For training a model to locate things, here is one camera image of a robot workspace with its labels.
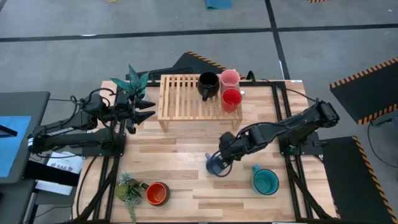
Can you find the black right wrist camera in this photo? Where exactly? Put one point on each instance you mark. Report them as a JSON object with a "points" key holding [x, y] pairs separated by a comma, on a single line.
{"points": [[227, 140]]}

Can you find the pink mug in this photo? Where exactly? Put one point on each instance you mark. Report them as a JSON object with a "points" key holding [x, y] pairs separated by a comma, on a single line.
{"points": [[230, 79]]}

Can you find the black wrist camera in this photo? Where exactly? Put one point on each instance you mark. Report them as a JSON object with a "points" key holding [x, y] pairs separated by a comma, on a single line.
{"points": [[131, 127], [227, 140]]}

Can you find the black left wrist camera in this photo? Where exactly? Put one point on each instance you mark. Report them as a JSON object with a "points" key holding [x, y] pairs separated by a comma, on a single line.
{"points": [[131, 127]]}

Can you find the blue floor mat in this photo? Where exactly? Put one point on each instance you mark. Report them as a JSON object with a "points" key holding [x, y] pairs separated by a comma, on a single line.
{"points": [[219, 3]]}

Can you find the black hazard-striped floor mat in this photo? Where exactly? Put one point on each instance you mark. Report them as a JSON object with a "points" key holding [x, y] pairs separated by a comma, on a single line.
{"points": [[367, 90], [357, 180]]}

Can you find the black aluminium table frame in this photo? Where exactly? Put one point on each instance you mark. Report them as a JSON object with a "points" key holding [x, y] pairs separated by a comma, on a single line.
{"points": [[102, 186]]}

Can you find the green plant in white pot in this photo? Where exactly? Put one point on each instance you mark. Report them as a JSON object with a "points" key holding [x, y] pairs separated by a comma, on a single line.
{"points": [[133, 82]]}

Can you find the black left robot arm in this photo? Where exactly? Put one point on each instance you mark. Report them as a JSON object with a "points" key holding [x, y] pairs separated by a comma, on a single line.
{"points": [[77, 133]]}

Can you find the white paper sheets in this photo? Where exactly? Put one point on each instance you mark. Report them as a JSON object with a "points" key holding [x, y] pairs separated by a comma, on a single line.
{"points": [[62, 165]]}

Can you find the wooden slatted rack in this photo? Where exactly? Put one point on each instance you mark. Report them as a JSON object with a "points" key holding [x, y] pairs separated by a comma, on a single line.
{"points": [[180, 99]]}

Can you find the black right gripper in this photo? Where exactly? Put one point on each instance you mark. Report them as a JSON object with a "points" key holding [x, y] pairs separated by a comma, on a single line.
{"points": [[237, 153]]}

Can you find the blue-grey mug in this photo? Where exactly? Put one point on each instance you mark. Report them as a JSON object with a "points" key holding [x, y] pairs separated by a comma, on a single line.
{"points": [[211, 166]]}

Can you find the blue screen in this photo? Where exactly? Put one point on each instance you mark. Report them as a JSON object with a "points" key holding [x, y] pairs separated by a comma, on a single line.
{"points": [[12, 146]]}

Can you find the red ribbed mug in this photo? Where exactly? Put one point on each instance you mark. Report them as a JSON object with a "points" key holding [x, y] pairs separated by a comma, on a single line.
{"points": [[231, 99]]}

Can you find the grey side desk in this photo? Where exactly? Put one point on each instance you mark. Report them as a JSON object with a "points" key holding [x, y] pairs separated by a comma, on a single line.
{"points": [[18, 102]]}

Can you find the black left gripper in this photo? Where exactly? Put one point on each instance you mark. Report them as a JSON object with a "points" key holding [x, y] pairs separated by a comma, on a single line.
{"points": [[122, 107]]}

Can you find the black round mug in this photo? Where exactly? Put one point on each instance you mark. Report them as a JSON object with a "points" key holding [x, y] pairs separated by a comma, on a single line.
{"points": [[208, 84]]}

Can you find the dark mug with orange inside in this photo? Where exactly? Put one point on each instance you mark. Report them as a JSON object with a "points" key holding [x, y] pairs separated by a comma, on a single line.
{"points": [[157, 193]]}

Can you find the teal ribbed mug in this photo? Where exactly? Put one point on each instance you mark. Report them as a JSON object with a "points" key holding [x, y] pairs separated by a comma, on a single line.
{"points": [[265, 182]]}

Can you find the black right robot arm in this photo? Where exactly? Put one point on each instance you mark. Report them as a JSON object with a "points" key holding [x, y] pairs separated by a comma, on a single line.
{"points": [[292, 126]]}

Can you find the small green succulent plant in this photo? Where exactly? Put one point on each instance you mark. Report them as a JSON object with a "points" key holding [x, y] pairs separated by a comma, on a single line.
{"points": [[127, 191]]}

